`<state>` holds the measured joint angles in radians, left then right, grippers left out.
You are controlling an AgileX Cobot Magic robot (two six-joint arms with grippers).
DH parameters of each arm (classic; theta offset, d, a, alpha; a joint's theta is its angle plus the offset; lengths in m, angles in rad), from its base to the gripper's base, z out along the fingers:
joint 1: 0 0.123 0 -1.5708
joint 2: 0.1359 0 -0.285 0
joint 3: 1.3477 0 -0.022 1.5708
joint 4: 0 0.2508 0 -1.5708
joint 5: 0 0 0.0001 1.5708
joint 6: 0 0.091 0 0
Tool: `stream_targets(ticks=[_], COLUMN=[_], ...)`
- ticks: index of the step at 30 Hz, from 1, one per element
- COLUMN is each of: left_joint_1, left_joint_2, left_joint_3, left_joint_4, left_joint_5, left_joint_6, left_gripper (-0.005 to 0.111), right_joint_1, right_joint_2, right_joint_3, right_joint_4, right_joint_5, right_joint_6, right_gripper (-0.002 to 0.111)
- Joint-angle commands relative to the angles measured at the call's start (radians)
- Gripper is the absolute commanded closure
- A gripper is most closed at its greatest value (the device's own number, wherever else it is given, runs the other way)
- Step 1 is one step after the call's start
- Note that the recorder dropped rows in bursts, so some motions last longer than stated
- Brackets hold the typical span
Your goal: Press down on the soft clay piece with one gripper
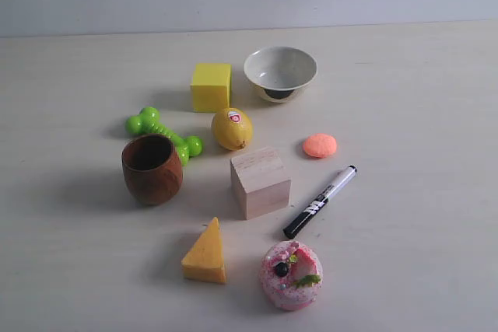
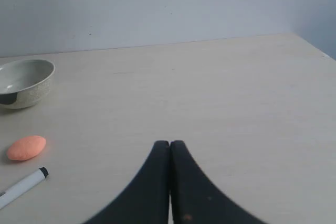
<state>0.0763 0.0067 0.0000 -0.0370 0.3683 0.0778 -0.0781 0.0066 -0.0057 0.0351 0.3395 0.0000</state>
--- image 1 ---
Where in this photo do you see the yellow cube block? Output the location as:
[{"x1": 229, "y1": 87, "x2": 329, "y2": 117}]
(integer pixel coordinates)
[{"x1": 190, "y1": 63, "x2": 232, "y2": 113}]

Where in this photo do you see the green bone dog toy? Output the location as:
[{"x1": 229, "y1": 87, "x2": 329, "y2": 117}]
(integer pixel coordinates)
[{"x1": 124, "y1": 107, "x2": 204, "y2": 166}]

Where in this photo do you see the black white marker pen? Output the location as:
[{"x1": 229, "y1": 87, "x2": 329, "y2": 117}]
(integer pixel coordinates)
[{"x1": 282, "y1": 165, "x2": 357, "y2": 239}]

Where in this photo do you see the yellow lemon with sticker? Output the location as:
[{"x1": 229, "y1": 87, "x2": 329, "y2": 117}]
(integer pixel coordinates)
[{"x1": 211, "y1": 107, "x2": 253, "y2": 151}]

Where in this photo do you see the pink toy cake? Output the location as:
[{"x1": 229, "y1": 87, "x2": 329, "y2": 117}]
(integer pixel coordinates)
[{"x1": 259, "y1": 240, "x2": 323, "y2": 311}]

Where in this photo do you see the orange-pink round disc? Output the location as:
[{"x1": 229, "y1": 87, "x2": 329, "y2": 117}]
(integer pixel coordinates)
[{"x1": 302, "y1": 133, "x2": 338, "y2": 159}]

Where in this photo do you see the yellow cheese wedge toy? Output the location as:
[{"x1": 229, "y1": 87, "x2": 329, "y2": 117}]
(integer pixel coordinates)
[{"x1": 181, "y1": 217, "x2": 226, "y2": 284}]

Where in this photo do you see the white ceramic bowl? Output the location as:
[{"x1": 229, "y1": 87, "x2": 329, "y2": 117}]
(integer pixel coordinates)
[{"x1": 244, "y1": 46, "x2": 317, "y2": 103}]

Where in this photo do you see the brown wooden cup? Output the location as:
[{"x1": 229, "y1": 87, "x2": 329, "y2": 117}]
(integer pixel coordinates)
[{"x1": 121, "y1": 134, "x2": 183, "y2": 206}]

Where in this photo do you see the light wooden cube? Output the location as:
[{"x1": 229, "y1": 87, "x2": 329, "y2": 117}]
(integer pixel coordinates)
[{"x1": 230, "y1": 147, "x2": 291, "y2": 220}]

